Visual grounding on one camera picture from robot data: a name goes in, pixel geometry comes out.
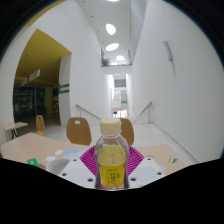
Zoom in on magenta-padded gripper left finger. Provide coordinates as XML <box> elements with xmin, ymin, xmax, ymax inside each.
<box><xmin>58</xmin><ymin>146</ymin><xmax>101</xmax><ymax>190</ymax></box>

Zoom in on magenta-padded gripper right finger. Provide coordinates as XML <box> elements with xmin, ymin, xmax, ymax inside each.
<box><xmin>124</xmin><ymin>146</ymin><xmax>166</xmax><ymax>190</ymax></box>

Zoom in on clear bottle with yellow drink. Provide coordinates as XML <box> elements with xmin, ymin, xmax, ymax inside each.
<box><xmin>93</xmin><ymin>117</ymin><xmax>130</xmax><ymax>190</ymax></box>

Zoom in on white ceramic mug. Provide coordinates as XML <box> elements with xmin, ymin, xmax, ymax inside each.
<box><xmin>45</xmin><ymin>158</ymin><xmax>71</xmax><ymax>177</ymax></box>

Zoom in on yellow blue sticker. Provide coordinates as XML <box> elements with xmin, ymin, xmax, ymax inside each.
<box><xmin>166</xmin><ymin>157</ymin><xmax>179</xmax><ymax>165</ymax></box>

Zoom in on wooden chair with hole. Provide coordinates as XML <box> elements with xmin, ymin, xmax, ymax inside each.
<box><xmin>65</xmin><ymin>116</ymin><xmax>92</xmax><ymax>147</ymax></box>
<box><xmin>34</xmin><ymin>114</ymin><xmax>46</xmax><ymax>136</ymax></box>
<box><xmin>119</xmin><ymin>117</ymin><xmax>135</xmax><ymax>147</ymax></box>

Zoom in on small green box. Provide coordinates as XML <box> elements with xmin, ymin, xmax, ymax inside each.
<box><xmin>27</xmin><ymin>158</ymin><xmax>41</xmax><ymax>168</ymax></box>

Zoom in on wooden stair handrail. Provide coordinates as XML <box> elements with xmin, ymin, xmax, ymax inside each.
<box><xmin>75</xmin><ymin>103</ymin><xmax>102</xmax><ymax>120</ymax></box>
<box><xmin>132</xmin><ymin>101</ymin><xmax>154</xmax><ymax>124</ymax></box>

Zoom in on small wooden side table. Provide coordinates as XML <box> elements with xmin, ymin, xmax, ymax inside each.
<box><xmin>3</xmin><ymin>121</ymin><xmax>29</xmax><ymax>139</ymax></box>

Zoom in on hanging white red sign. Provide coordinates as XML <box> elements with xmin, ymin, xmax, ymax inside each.
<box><xmin>20</xmin><ymin>68</ymin><xmax>41</xmax><ymax>87</ymax></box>

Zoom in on green balcony plant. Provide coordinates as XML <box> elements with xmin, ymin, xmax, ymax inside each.
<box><xmin>101</xmin><ymin>55</ymin><xmax>111</xmax><ymax>67</ymax></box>

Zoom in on oval ceiling lights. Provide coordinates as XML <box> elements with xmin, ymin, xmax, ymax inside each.
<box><xmin>104</xmin><ymin>0</ymin><xmax>126</xmax><ymax>62</ymax></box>

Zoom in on dark wall sign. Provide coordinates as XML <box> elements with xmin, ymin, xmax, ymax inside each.
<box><xmin>59</xmin><ymin>83</ymin><xmax>70</xmax><ymax>94</ymax></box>

